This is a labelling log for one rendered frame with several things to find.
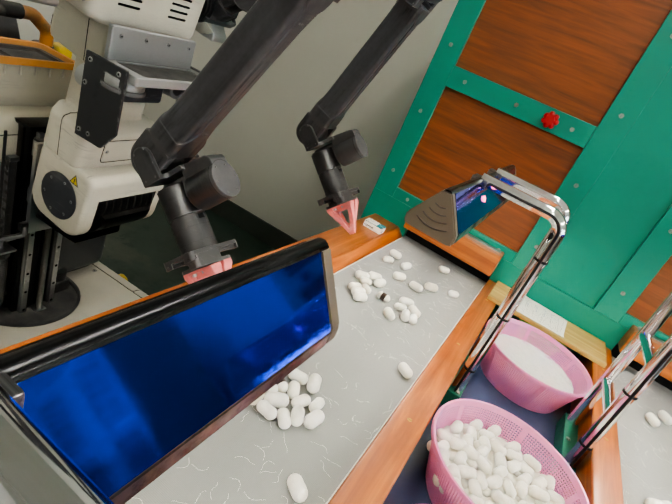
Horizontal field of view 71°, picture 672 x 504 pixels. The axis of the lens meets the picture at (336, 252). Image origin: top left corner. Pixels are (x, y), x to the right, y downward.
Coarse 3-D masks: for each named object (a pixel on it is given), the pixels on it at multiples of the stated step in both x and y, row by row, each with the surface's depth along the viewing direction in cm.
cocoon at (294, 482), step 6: (294, 474) 58; (288, 480) 58; (294, 480) 58; (300, 480) 58; (288, 486) 58; (294, 486) 57; (300, 486) 57; (294, 492) 57; (300, 492) 57; (306, 492) 57; (294, 498) 57; (300, 498) 56; (306, 498) 57
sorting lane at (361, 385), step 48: (336, 288) 107; (384, 288) 116; (480, 288) 140; (336, 336) 91; (384, 336) 97; (432, 336) 105; (288, 384) 75; (336, 384) 79; (384, 384) 84; (240, 432) 63; (288, 432) 66; (336, 432) 70; (192, 480) 55; (240, 480) 57; (336, 480) 62
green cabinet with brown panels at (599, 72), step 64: (512, 0) 125; (576, 0) 119; (640, 0) 113; (448, 64) 135; (512, 64) 129; (576, 64) 122; (640, 64) 114; (448, 128) 140; (512, 128) 132; (576, 128) 124; (640, 128) 118; (384, 192) 153; (576, 192) 127; (640, 192) 121; (512, 256) 138; (576, 256) 131; (640, 256) 123; (640, 320) 127
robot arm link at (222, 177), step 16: (144, 160) 68; (192, 160) 67; (208, 160) 66; (224, 160) 69; (144, 176) 69; (160, 176) 68; (176, 176) 70; (192, 176) 68; (208, 176) 66; (224, 176) 67; (192, 192) 67; (208, 192) 66; (224, 192) 66; (208, 208) 70
